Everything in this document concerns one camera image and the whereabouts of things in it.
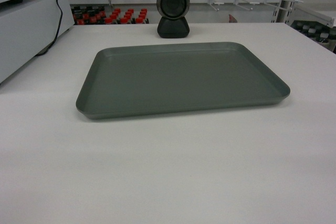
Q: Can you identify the grey metal serving tray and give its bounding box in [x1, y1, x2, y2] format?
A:
[76, 42, 290, 119]

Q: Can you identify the white checkout counter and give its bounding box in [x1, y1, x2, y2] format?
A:
[1, 23, 335, 223]

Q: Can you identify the black barcode scanner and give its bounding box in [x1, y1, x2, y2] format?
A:
[156, 0, 190, 38]

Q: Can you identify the white cash register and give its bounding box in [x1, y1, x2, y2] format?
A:
[1, 0, 74, 81]

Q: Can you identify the black register power cable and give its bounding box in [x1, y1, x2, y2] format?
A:
[35, 0, 64, 57]

